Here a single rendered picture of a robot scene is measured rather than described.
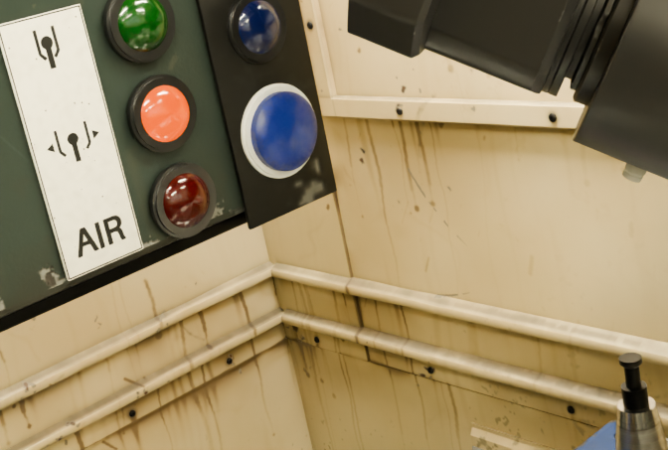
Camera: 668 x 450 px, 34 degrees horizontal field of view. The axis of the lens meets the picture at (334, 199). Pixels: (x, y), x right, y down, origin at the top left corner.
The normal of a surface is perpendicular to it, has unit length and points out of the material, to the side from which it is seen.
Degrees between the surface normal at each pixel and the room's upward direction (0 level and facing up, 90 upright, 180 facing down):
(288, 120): 87
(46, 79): 90
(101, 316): 90
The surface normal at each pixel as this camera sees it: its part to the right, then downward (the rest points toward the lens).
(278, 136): 0.62, 0.11
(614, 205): -0.72, 0.33
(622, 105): -0.39, 0.66
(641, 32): -0.25, 0.21
